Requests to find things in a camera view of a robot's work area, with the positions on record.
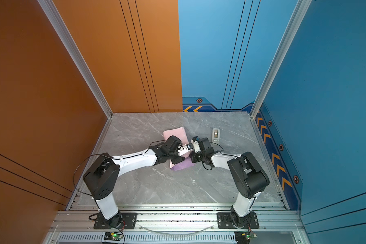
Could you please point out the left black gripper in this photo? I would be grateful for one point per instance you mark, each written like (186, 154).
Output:
(180, 159)

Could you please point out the aluminium front rail frame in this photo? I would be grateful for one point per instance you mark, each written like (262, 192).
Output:
(179, 224)

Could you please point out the white tape dispenser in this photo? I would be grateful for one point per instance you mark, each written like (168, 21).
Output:
(215, 135)

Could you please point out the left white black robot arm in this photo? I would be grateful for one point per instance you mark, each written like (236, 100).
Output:
(102, 175)

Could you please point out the right aluminium corner post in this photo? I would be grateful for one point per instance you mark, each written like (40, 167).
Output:
(291, 30)

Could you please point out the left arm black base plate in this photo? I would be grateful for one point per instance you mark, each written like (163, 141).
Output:
(122, 221)

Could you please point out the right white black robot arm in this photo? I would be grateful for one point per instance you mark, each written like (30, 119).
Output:
(249, 177)

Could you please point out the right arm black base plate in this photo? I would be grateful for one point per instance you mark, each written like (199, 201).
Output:
(228, 220)

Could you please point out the left aluminium corner post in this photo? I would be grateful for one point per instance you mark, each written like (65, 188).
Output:
(66, 38)

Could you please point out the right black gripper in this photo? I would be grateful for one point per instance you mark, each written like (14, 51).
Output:
(193, 155)

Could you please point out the right green circuit board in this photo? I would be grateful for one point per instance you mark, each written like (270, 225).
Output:
(242, 237)

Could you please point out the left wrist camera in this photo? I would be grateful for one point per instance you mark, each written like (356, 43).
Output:
(183, 150)

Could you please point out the green circuit board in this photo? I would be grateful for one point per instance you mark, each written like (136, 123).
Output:
(113, 238)
(242, 237)

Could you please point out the left green circuit board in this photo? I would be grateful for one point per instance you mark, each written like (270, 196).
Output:
(113, 238)

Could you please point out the aluminium corner post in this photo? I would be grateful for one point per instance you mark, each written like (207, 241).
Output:
(66, 38)
(291, 30)

